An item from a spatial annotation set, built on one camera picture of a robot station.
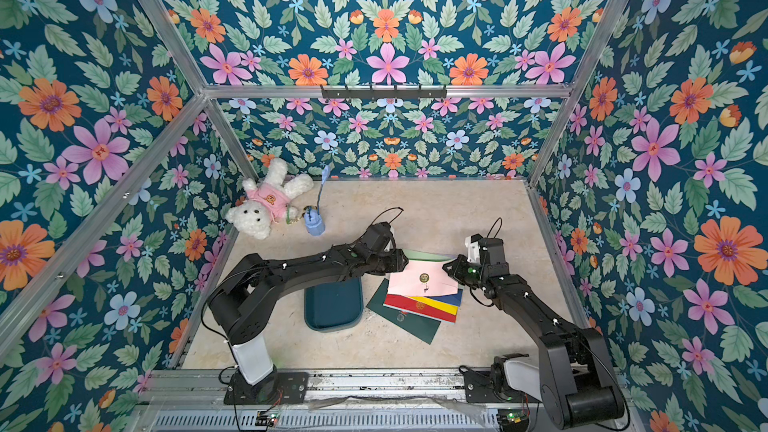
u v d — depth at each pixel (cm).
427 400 72
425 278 87
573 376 41
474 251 81
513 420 71
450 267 85
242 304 48
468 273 76
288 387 74
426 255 97
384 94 94
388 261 81
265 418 72
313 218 97
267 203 104
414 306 87
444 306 86
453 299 88
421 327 86
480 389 74
